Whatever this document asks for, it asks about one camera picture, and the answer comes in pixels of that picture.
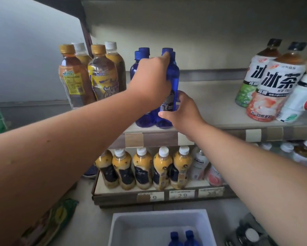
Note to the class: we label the person's right hand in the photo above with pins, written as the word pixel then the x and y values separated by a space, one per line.
pixel 185 116

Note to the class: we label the person's left hand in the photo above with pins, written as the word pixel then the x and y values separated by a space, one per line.
pixel 149 80

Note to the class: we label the person's left fingers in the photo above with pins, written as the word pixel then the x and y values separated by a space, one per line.
pixel 165 58

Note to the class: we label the person's right thumb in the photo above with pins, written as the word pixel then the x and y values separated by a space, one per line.
pixel 168 114

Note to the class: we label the blue plastic bottle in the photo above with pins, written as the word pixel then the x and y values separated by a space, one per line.
pixel 167 50
pixel 173 76
pixel 175 239
pixel 144 51
pixel 135 67
pixel 191 238

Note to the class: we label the person's left forearm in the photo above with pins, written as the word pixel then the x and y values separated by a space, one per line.
pixel 61 151

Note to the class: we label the person's right forearm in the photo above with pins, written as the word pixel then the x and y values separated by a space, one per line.
pixel 258 176

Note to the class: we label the white shelf label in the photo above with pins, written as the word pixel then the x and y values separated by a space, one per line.
pixel 182 139
pixel 253 135

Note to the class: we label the tan shelf label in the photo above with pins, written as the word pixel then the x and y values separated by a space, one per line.
pixel 301 132
pixel 274 134
pixel 134 140

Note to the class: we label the store shelf unit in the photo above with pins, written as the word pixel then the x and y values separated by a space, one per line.
pixel 215 102

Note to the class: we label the white-capped brown tea bottle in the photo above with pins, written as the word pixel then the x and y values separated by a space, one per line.
pixel 116 62
pixel 81 52

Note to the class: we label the yellow milk tea bottle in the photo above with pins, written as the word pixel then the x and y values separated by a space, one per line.
pixel 124 171
pixel 107 171
pixel 142 170
pixel 162 170
pixel 181 169

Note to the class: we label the white-label clear bottle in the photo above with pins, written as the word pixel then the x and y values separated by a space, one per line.
pixel 199 163

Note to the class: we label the yellow-capped brown tea bottle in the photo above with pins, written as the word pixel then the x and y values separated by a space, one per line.
pixel 75 79
pixel 103 76

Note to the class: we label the pink-label drink bottle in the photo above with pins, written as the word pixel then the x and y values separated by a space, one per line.
pixel 215 176

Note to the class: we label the white price tag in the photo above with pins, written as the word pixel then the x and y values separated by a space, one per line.
pixel 154 197
pixel 181 195
pixel 211 192

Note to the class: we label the green-label iced tea bottle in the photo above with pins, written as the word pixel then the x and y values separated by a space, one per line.
pixel 253 79

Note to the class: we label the wooden display tray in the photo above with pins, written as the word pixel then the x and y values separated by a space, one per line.
pixel 120 196

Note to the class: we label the dark blue shoe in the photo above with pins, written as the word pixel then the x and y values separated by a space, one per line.
pixel 91 172

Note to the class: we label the red-label iced tea bottle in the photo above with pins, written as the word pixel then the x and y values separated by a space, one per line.
pixel 273 92

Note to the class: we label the white plastic bin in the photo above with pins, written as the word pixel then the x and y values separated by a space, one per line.
pixel 133 228

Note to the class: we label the white drink bottle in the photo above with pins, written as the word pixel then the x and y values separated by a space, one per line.
pixel 298 99

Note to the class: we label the dark bottle with white cap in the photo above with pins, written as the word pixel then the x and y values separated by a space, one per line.
pixel 250 235

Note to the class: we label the green and yellow package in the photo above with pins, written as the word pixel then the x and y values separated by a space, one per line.
pixel 53 220

